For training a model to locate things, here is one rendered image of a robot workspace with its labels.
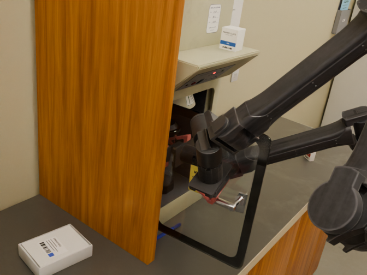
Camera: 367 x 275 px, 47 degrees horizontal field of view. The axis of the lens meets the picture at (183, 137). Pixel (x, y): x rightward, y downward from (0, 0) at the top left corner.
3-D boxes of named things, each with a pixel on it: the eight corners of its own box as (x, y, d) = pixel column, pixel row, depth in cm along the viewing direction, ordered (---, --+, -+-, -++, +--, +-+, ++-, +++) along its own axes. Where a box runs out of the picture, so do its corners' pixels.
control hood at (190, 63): (157, 92, 109) (160, 54, 105) (223, 72, 134) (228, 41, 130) (192, 106, 103) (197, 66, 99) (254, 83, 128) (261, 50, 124)
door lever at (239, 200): (211, 192, 111) (212, 183, 110) (243, 205, 107) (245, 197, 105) (200, 200, 106) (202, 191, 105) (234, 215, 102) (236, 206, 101)
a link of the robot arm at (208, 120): (227, 123, 86) (253, 141, 90) (217, 88, 94) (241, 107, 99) (185, 155, 91) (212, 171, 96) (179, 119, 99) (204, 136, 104)
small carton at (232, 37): (218, 48, 120) (222, 27, 117) (226, 46, 124) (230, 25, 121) (234, 52, 118) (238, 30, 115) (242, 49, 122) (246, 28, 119)
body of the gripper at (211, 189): (188, 189, 99) (185, 169, 94) (209, 160, 105) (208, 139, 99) (212, 200, 96) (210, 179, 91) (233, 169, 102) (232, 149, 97)
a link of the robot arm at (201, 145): (196, 152, 89) (223, 148, 89) (192, 130, 94) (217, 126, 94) (199, 173, 94) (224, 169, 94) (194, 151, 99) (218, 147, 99)
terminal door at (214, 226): (150, 224, 127) (164, 100, 110) (242, 270, 114) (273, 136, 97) (149, 225, 127) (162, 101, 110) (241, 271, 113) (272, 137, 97)
